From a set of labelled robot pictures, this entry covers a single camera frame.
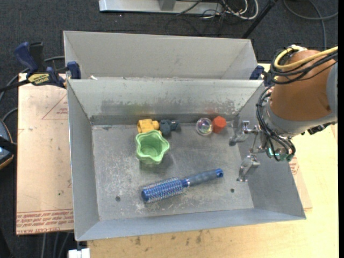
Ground brown cardboard board, red print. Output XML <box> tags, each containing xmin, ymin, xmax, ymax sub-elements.
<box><xmin>15</xmin><ymin>73</ymin><xmax>314</xmax><ymax>236</ymax></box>

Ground grey metal bin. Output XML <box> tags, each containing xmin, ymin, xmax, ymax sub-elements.
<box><xmin>63</xmin><ymin>30</ymin><xmax>307</xmax><ymax>242</ymax></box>

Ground yellow toy block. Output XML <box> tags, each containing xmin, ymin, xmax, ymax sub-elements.
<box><xmin>136</xmin><ymin>118</ymin><xmax>162</xmax><ymax>135</ymax></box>

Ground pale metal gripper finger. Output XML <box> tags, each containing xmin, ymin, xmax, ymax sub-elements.
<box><xmin>228</xmin><ymin>120</ymin><xmax>260</xmax><ymax>147</ymax></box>
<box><xmin>236</xmin><ymin>154</ymin><xmax>262</xmax><ymax>183</ymax></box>

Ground red hexagonal block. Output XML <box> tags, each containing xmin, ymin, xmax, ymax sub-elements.
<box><xmin>211</xmin><ymin>116</ymin><xmax>227</xmax><ymax>134</ymax></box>

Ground blue round hairbrush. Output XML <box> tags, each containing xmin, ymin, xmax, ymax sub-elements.
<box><xmin>141</xmin><ymin>168</ymin><xmax>224</xmax><ymax>204</ymax></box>

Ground green star-shaped cup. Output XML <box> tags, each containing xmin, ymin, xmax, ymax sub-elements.
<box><xmin>134</xmin><ymin>130</ymin><xmax>170</xmax><ymax>166</ymax></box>

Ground clear iridescent glass ball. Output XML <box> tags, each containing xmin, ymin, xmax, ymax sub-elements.
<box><xmin>195</xmin><ymin>117</ymin><xmax>213</xmax><ymax>136</ymax></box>

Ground dark grey-blue toy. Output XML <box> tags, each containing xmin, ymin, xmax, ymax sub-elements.
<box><xmin>159</xmin><ymin>119</ymin><xmax>181</xmax><ymax>138</ymax></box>

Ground black cylinder on white bracket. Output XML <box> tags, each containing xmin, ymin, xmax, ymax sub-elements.
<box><xmin>306</xmin><ymin>123</ymin><xmax>332</xmax><ymax>135</ymax></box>

